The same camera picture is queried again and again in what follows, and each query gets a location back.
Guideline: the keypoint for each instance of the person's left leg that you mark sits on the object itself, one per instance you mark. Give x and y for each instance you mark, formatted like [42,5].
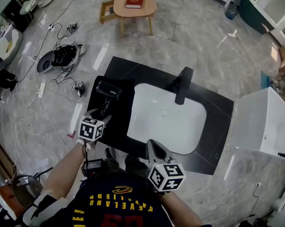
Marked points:
[110,154]

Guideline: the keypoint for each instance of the long white power strip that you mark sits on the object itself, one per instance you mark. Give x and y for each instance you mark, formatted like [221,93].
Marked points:
[41,90]

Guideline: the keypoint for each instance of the oval wooden coffee table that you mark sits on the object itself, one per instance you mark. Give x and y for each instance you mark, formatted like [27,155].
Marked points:
[147,1]

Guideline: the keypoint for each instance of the black cloth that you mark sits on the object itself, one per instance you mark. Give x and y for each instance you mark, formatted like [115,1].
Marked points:
[119,119]

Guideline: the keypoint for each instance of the white sink basin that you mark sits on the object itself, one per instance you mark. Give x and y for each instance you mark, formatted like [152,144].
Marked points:
[168,124]

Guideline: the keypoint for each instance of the black round mesh chair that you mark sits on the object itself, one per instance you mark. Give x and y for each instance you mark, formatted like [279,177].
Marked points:
[26,190]

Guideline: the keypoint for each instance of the open wooden drawer box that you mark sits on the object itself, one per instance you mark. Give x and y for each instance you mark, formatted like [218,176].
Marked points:
[106,11]

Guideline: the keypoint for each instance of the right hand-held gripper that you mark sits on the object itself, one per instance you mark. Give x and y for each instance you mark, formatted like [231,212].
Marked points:
[167,176]

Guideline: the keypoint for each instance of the black countertop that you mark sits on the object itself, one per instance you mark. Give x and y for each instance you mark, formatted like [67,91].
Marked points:
[218,126]

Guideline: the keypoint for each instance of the black sink faucet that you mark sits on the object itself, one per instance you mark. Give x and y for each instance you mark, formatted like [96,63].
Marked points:
[182,84]

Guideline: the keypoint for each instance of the dark green bathtub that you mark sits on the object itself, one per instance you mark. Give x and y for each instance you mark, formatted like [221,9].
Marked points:
[253,13]

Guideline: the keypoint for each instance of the black hair dryer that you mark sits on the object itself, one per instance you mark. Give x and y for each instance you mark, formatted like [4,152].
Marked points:
[109,92]

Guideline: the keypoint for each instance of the person's right leg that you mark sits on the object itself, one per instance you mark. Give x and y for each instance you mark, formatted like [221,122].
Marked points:
[134,162]

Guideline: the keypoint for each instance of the white bathtub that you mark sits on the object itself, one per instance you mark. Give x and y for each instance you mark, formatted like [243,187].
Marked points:
[262,122]

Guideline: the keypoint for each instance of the person's leg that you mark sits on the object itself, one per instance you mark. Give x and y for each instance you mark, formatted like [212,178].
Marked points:
[110,154]
[134,162]

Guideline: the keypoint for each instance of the small white socket block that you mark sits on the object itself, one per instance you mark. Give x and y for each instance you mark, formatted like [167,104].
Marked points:
[50,28]

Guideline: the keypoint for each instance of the black cabinet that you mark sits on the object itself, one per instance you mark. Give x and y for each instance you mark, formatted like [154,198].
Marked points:
[15,18]

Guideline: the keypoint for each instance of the black battery box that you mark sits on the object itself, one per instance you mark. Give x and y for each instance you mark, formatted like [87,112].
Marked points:
[93,165]

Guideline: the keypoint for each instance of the person's left forearm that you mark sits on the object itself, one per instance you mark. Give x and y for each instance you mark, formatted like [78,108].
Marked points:
[64,171]

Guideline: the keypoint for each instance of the open case with black gear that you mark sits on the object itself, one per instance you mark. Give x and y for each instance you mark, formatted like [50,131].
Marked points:
[64,55]

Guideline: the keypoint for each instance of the red book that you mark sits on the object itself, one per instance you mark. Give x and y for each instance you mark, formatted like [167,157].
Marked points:
[134,1]

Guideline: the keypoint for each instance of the person's dark printed jersey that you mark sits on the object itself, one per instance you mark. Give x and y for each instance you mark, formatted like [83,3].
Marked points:
[118,212]

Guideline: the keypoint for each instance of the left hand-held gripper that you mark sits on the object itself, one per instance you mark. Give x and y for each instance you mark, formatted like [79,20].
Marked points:
[90,130]

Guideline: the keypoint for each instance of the person's right forearm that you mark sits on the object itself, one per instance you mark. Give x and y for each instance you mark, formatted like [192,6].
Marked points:
[180,209]

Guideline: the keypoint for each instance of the small blue trash bin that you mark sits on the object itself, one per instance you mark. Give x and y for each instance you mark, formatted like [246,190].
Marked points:
[231,11]

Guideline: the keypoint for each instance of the gray oval shell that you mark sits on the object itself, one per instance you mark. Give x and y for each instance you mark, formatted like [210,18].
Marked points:
[44,65]

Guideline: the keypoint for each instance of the small black device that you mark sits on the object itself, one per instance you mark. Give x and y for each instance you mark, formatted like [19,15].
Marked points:
[71,27]

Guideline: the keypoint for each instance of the spare gripper device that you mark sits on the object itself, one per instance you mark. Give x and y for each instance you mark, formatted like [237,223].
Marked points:
[79,88]

